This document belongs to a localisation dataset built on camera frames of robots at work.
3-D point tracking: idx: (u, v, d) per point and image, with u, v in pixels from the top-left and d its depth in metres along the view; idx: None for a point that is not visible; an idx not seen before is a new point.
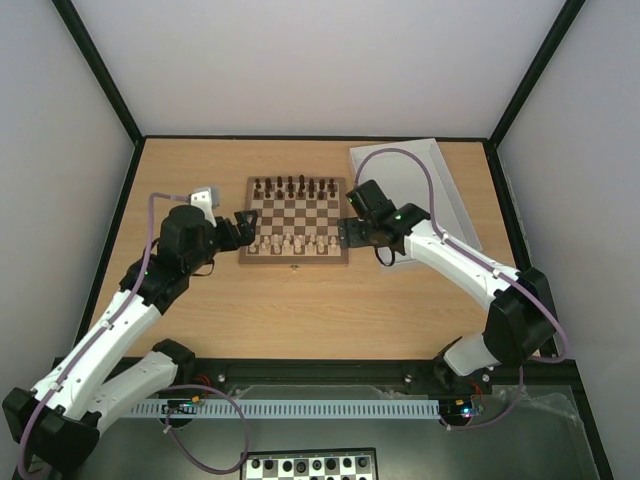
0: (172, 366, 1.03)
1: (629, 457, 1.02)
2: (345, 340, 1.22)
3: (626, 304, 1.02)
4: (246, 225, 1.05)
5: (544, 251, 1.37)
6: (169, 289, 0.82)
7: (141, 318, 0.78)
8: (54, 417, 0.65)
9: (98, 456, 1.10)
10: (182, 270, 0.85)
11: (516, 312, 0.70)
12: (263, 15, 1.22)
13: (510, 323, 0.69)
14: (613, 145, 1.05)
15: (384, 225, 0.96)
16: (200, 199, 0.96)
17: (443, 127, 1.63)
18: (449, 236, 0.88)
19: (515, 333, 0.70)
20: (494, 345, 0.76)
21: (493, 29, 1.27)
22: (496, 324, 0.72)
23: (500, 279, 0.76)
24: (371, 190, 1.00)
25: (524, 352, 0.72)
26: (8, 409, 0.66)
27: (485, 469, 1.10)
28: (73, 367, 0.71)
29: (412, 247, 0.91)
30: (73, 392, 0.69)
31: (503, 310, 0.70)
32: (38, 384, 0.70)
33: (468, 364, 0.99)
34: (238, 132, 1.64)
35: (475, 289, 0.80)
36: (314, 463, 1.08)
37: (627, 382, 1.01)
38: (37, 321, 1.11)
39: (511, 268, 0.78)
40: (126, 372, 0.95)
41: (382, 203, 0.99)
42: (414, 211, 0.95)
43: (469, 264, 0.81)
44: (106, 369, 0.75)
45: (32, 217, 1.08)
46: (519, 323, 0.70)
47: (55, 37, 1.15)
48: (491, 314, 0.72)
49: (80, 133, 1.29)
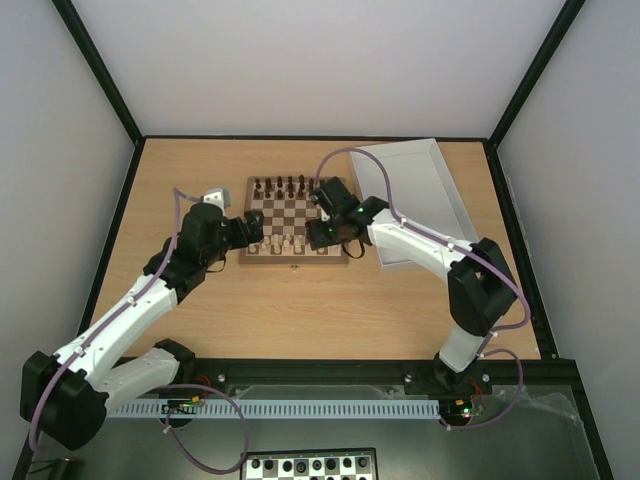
0: (175, 363, 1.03)
1: (628, 457, 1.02)
2: (345, 340, 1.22)
3: (626, 305, 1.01)
4: (256, 222, 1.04)
5: (544, 251, 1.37)
6: (188, 279, 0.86)
7: (162, 300, 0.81)
8: (76, 381, 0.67)
9: (99, 457, 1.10)
10: (200, 262, 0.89)
11: (472, 280, 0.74)
12: (262, 15, 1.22)
13: (468, 292, 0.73)
14: (613, 145, 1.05)
15: (348, 221, 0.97)
16: (213, 199, 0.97)
17: (444, 127, 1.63)
18: (407, 220, 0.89)
19: (475, 301, 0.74)
20: (460, 316, 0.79)
21: (492, 29, 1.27)
22: (459, 296, 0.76)
23: (455, 251, 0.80)
24: (334, 186, 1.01)
25: (488, 320, 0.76)
26: (29, 371, 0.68)
27: (485, 469, 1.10)
28: (95, 336, 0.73)
29: (375, 235, 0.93)
30: (95, 358, 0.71)
31: (462, 280, 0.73)
32: (61, 349, 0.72)
33: (456, 359, 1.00)
34: (239, 132, 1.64)
35: (434, 265, 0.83)
36: (314, 463, 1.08)
37: (627, 383, 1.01)
38: (37, 321, 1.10)
39: (465, 241, 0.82)
40: (129, 364, 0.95)
41: (346, 199, 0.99)
42: (376, 202, 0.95)
43: (426, 242, 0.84)
44: (124, 345, 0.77)
45: (32, 217, 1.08)
46: (477, 291, 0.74)
47: (56, 39, 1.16)
48: (453, 287, 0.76)
49: (80, 132, 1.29)
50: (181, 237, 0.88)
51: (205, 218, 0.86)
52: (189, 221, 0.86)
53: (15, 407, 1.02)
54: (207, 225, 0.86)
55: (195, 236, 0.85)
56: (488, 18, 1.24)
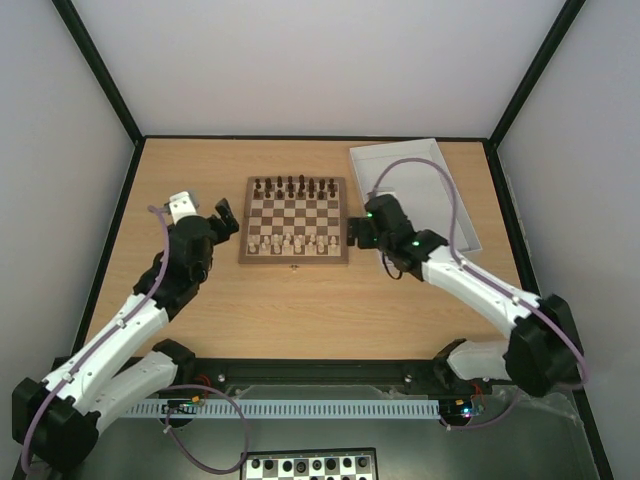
0: (172, 366, 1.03)
1: (627, 458, 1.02)
2: (346, 340, 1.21)
3: (625, 305, 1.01)
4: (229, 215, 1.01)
5: (544, 252, 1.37)
6: (178, 297, 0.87)
7: (152, 320, 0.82)
8: (63, 409, 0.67)
9: (100, 457, 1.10)
10: (190, 278, 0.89)
11: (537, 341, 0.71)
12: (261, 14, 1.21)
13: (532, 351, 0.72)
14: (613, 145, 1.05)
15: (402, 251, 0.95)
16: (181, 206, 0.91)
17: (444, 128, 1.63)
18: (467, 262, 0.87)
19: (537, 361, 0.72)
20: (518, 371, 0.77)
21: (493, 30, 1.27)
22: (520, 352, 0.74)
23: (519, 305, 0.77)
24: (392, 209, 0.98)
25: (547, 383, 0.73)
26: (18, 398, 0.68)
27: (485, 469, 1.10)
28: (85, 360, 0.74)
29: (429, 273, 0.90)
30: (83, 384, 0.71)
31: (524, 337, 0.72)
32: (50, 375, 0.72)
33: (472, 372, 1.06)
34: (238, 132, 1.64)
35: (495, 315, 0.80)
36: (314, 463, 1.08)
37: (627, 384, 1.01)
38: (37, 321, 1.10)
39: (530, 295, 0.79)
40: (125, 372, 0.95)
41: (405, 226, 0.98)
42: (433, 236, 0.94)
43: (487, 290, 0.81)
44: (116, 366, 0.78)
45: (32, 219, 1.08)
46: (540, 352, 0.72)
47: (56, 38, 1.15)
48: (515, 342, 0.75)
49: (80, 132, 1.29)
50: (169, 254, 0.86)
51: (191, 236, 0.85)
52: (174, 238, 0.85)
53: None
54: (195, 243, 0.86)
55: (182, 255, 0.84)
56: (488, 18, 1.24)
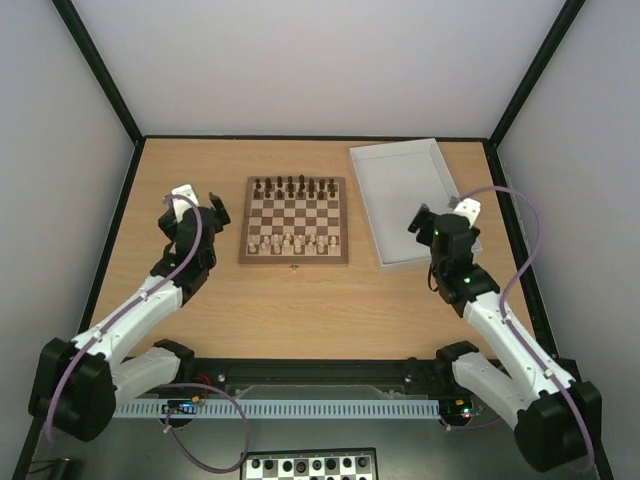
0: (176, 359, 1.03)
1: (628, 458, 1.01)
2: (346, 339, 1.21)
3: (626, 304, 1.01)
4: (222, 209, 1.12)
5: (544, 251, 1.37)
6: (192, 283, 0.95)
7: (170, 297, 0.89)
8: (94, 362, 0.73)
9: (101, 457, 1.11)
10: (200, 264, 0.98)
11: (556, 419, 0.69)
12: (260, 15, 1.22)
13: (546, 429, 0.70)
14: (614, 144, 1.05)
15: (454, 280, 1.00)
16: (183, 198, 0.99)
17: (444, 128, 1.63)
18: (511, 318, 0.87)
19: (548, 440, 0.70)
20: (522, 437, 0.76)
21: (492, 30, 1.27)
22: (533, 423, 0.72)
23: (550, 380, 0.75)
24: (462, 241, 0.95)
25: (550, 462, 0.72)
26: (46, 359, 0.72)
27: (484, 469, 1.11)
28: (113, 324, 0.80)
29: (471, 313, 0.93)
30: (113, 343, 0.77)
31: (542, 414, 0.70)
32: (78, 337, 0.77)
33: (470, 382, 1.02)
34: (238, 132, 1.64)
35: (521, 379, 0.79)
36: (314, 463, 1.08)
37: (627, 384, 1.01)
38: (38, 321, 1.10)
39: (565, 374, 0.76)
40: (134, 360, 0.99)
41: (466, 259, 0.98)
42: (487, 281, 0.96)
43: (522, 353, 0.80)
44: (134, 336, 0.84)
45: (32, 219, 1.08)
46: (555, 431, 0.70)
47: (56, 38, 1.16)
48: (532, 413, 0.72)
49: (80, 132, 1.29)
50: (178, 243, 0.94)
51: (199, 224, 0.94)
52: (183, 229, 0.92)
53: (15, 406, 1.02)
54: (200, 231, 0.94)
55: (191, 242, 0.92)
56: (488, 18, 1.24)
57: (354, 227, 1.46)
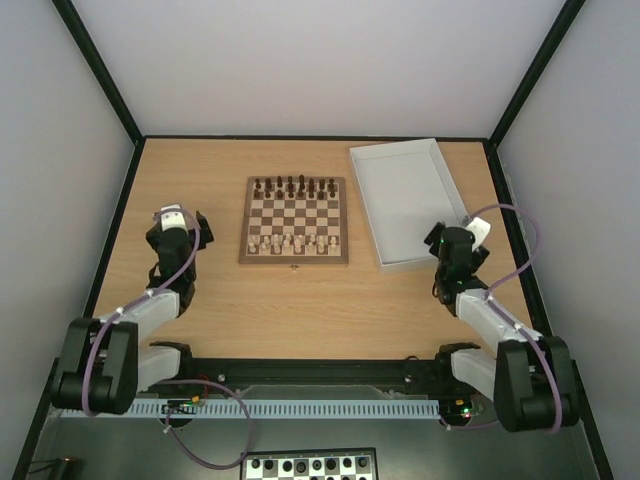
0: (177, 351, 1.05)
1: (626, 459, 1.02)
2: (346, 339, 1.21)
3: (625, 305, 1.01)
4: (206, 229, 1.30)
5: (543, 252, 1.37)
6: (185, 297, 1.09)
7: (169, 302, 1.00)
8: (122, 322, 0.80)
9: (101, 457, 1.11)
10: (187, 278, 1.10)
11: (520, 361, 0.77)
12: (260, 16, 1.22)
13: (511, 370, 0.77)
14: (613, 146, 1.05)
15: (450, 283, 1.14)
16: (170, 217, 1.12)
17: (444, 128, 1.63)
18: (493, 299, 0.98)
19: (515, 385, 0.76)
20: (499, 401, 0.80)
21: (493, 29, 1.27)
22: (502, 372, 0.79)
23: (519, 335, 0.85)
24: (463, 251, 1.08)
25: (523, 418, 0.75)
26: (76, 330, 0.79)
27: (483, 469, 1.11)
28: (132, 305, 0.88)
29: (461, 301, 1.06)
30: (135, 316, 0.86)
31: (506, 354, 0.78)
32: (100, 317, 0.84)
33: (467, 376, 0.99)
34: (238, 132, 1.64)
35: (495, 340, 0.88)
36: (314, 463, 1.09)
37: (625, 385, 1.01)
38: (39, 321, 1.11)
39: (534, 332, 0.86)
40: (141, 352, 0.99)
41: (465, 266, 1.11)
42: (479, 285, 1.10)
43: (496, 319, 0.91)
44: (146, 325, 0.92)
45: (32, 220, 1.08)
46: (520, 374, 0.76)
47: (56, 38, 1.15)
48: (500, 360, 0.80)
49: (80, 133, 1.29)
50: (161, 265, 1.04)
51: (177, 247, 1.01)
52: (164, 255, 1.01)
53: (16, 407, 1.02)
54: (180, 252, 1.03)
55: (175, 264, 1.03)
56: (488, 18, 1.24)
57: (354, 227, 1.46)
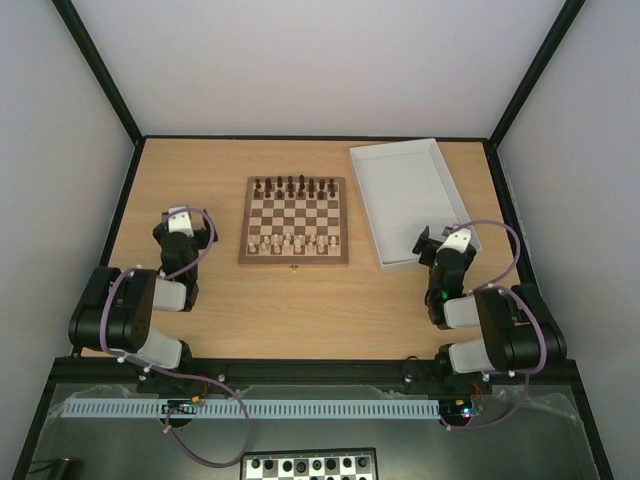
0: (179, 344, 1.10)
1: (625, 458, 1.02)
2: (345, 340, 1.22)
3: (624, 305, 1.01)
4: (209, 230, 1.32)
5: (543, 252, 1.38)
6: (189, 296, 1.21)
7: (175, 290, 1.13)
8: (141, 272, 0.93)
9: (99, 459, 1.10)
10: (190, 279, 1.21)
11: (496, 303, 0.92)
12: (260, 16, 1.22)
13: (490, 310, 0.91)
14: (613, 145, 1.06)
15: (441, 303, 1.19)
16: (178, 218, 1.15)
17: (444, 128, 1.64)
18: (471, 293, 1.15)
19: (496, 322, 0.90)
20: (493, 350, 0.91)
21: (493, 29, 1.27)
22: (487, 319, 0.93)
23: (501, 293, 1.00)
24: (456, 277, 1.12)
25: (510, 346, 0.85)
26: (100, 272, 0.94)
27: (484, 470, 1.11)
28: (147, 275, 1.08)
29: (449, 311, 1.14)
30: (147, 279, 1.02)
31: (482, 300, 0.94)
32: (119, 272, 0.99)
33: (469, 365, 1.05)
34: (239, 132, 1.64)
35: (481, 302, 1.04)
36: (314, 463, 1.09)
37: (625, 384, 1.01)
38: (39, 320, 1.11)
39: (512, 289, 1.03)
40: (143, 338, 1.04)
41: (456, 288, 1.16)
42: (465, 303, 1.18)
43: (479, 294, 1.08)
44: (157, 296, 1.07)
45: (32, 219, 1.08)
46: (500, 313, 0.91)
47: (56, 40, 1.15)
48: (482, 311, 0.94)
49: (80, 132, 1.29)
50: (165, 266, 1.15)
51: (178, 251, 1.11)
52: (167, 259, 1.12)
53: (15, 406, 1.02)
54: (181, 254, 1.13)
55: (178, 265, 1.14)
56: (488, 18, 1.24)
57: (354, 226, 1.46)
